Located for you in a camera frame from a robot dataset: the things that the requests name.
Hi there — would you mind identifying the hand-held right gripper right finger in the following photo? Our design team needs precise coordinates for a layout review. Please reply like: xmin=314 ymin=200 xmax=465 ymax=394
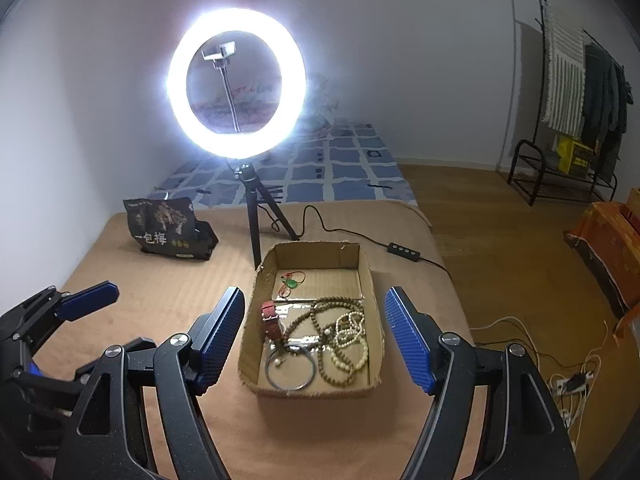
xmin=383 ymin=286 xmax=581 ymax=480

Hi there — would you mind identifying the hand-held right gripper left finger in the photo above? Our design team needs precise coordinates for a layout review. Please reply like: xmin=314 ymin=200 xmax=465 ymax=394
xmin=52 ymin=286 xmax=246 ymax=480

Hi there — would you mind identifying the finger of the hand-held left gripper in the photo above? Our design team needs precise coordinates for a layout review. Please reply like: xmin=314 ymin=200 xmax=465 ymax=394
xmin=75 ymin=337 xmax=161 ymax=386
xmin=0 ymin=282 xmax=120 ymax=346

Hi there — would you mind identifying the cardboard box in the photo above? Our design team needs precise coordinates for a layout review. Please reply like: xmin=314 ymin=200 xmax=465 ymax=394
xmin=237 ymin=241 xmax=386 ymax=399

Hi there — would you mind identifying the thin blue bangle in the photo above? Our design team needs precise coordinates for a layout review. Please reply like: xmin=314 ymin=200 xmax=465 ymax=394
xmin=264 ymin=344 xmax=317 ymax=391

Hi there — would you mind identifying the wooden bead necklace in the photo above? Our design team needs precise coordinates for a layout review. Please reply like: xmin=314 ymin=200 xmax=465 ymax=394
xmin=279 ymin=296 xmax=374 ymax=389

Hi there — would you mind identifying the black snack bag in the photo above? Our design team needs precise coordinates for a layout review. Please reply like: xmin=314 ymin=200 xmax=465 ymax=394
xmin=123 ymin=195 xmax=220 ymax=262

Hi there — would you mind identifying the blue patterned bed sheet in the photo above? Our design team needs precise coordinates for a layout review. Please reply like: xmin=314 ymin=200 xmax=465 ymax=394
xmin=154 ymin=119 xmax=422 ymax=212

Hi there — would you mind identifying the black shoe rack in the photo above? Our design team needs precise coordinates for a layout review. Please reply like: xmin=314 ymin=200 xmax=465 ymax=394
xmin=507 ymin=138 xmax=619 ymax=207

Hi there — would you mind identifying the orange cloth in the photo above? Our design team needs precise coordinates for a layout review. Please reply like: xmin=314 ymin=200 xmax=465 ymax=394
xmin=564 ymin=200 xmax=640 ymax=319

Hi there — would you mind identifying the floral quilt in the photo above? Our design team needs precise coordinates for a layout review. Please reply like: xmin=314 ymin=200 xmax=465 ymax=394
xmin=190 ymin=72 xmax=337 ymax=132

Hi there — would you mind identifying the yellow box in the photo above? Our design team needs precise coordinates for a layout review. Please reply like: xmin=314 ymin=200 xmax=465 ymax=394
xmin=557 ymin=134 xmax=594 ymax=174

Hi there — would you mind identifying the phone holder clamp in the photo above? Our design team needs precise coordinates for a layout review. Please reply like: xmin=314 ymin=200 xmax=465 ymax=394
xmin=202 ymin=42 xmax=239 ymax=69

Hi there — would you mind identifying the dark hanging clothing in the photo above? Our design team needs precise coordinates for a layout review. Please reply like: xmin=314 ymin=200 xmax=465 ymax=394
xmin=580 ymin=42 xmax=634 ymax=184

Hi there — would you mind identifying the striped white towel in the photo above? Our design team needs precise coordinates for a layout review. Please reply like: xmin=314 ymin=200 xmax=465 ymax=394
xmin=542 ymin=2 xmax=587 ymax=139

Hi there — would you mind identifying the black clothes rack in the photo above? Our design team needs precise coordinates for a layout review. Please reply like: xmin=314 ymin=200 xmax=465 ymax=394
xmin=532 ymin=0 xmax=632 ymax=207

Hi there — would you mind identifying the red leather watch strap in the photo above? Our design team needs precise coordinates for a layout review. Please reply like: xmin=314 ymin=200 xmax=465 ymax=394
xmin=259 ymin=299 xmax=287 ymax=346

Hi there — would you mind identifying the cream bead necklace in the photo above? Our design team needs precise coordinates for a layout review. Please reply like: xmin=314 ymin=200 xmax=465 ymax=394
xmin=327 ymin=310 xmax=369 ymax=377

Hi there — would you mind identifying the cable inline controller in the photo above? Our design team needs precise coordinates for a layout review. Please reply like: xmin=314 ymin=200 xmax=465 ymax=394
xmin=387 ymin=242 xmax=426 ymax=264

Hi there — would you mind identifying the green pendant red cord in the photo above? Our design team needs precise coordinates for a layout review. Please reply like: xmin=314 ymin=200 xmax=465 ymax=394
xmin=279 ymin=271 xmax=308 ymax=297

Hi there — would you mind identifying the white power strip with cables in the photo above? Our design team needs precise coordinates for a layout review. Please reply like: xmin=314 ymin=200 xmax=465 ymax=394
xmin=469 ymin=317 xmax=622 ymax=442

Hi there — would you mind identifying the black power cable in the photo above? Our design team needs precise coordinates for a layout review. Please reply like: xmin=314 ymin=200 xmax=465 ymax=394
xmin=269 ymin=204 xmax=452 ymax=282

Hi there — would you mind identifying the white ring light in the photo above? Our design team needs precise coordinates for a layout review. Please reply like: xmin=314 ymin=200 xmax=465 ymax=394
xmin=166 ymin=7 xmax=307 ymax=157

